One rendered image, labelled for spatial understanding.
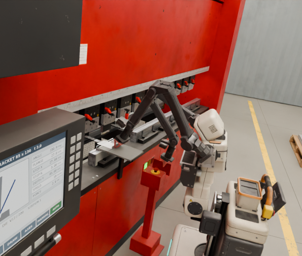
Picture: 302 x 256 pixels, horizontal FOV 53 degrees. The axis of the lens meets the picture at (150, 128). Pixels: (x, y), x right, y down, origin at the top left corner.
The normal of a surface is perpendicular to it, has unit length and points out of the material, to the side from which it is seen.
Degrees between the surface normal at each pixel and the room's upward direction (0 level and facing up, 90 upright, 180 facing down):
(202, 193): 90
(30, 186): 90
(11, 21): 90
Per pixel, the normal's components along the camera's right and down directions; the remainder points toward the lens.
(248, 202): -0.24, 0.35
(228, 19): -0.47, 0.25
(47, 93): 0.87, 0.28
